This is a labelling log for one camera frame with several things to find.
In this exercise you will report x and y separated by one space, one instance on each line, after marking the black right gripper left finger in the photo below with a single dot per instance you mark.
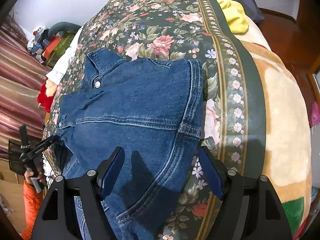
57 218

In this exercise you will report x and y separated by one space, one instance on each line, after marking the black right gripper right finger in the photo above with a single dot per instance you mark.
250 209

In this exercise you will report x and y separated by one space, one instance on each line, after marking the blue denim jacket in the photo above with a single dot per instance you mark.
153 110

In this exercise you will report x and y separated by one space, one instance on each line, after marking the orange left sleeve forearm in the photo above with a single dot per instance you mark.
32 204

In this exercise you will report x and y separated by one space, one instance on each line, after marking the left hand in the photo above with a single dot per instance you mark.
29 174

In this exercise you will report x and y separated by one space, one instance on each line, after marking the beige plush blanket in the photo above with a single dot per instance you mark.
288 141

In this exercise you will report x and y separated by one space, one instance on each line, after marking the red plush toy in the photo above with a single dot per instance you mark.
46 95

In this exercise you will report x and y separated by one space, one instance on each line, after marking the striped maroon curtain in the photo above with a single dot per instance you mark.
21 79

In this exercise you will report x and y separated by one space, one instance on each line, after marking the white folded shirt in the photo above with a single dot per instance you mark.
60 68

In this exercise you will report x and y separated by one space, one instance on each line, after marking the white stuffed toy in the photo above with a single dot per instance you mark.
36 42

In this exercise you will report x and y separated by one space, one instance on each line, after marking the wooden headboard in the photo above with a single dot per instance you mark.
291 28

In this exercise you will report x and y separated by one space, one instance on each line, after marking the yellow blanket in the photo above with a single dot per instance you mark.
232 12

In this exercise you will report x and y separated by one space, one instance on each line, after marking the dark floral bedspread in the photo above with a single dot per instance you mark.
233 120

